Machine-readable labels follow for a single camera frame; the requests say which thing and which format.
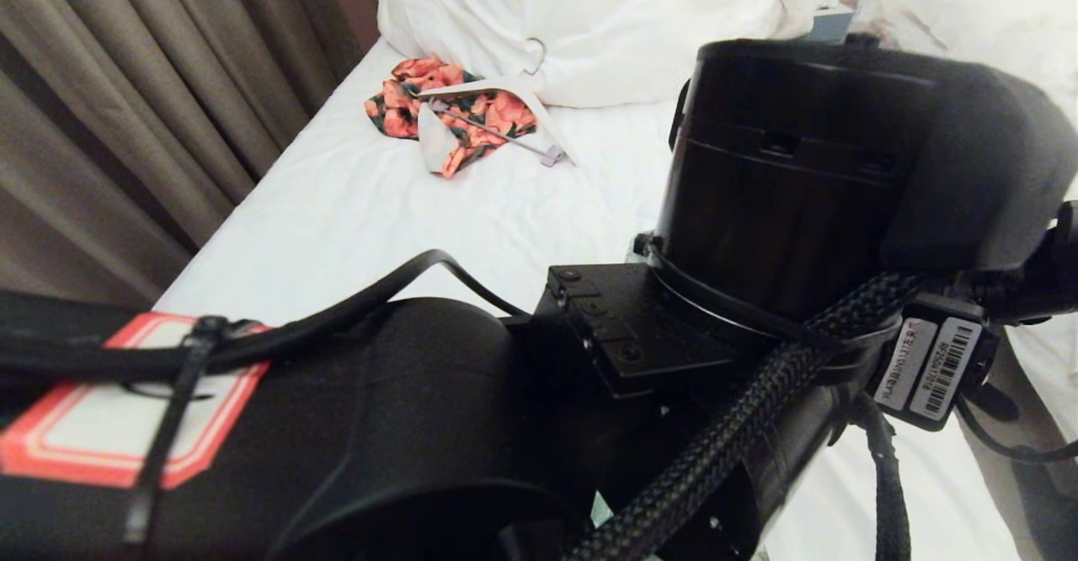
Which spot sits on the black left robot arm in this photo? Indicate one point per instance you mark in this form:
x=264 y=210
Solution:
x=421 y=426

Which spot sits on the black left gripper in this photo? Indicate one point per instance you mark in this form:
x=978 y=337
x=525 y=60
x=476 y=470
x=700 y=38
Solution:
x=935 y=359

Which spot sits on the brown curtain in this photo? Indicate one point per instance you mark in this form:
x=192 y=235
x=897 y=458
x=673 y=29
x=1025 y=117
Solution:
x=126 y=81

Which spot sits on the white clip hanger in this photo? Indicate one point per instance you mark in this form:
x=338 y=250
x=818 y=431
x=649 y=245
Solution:
x=505 y=88

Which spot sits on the white crumpled duvet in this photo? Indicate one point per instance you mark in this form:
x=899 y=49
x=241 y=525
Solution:
x=606 y=22

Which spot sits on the orange floral garment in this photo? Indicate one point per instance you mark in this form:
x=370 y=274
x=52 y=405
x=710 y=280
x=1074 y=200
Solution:
x=497 y=114

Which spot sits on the blue tissue box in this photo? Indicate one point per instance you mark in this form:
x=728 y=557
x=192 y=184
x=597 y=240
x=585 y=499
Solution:
x=829 y=22

